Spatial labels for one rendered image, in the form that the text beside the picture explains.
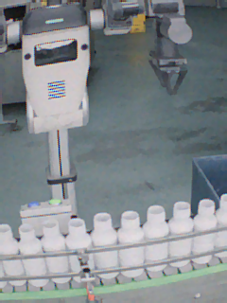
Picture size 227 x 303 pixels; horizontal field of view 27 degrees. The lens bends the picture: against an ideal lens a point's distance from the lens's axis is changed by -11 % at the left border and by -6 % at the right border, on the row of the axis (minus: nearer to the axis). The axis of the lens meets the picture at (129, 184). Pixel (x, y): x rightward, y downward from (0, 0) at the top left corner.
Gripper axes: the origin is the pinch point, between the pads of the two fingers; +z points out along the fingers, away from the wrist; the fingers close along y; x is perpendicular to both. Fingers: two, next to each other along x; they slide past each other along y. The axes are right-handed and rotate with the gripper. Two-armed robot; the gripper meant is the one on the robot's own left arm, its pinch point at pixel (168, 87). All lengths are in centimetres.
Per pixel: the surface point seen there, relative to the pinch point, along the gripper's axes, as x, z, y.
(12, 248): 41, 28, -16
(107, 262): 19.2, 34.5, -16.4
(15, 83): 61, 97, 365
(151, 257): 8.7, 35.2, -15.9
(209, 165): -28, 48, 46
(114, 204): -10, 137, 171
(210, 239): -5.4, 32.4, -16.9
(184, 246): 0.8, 33.6, -16.2
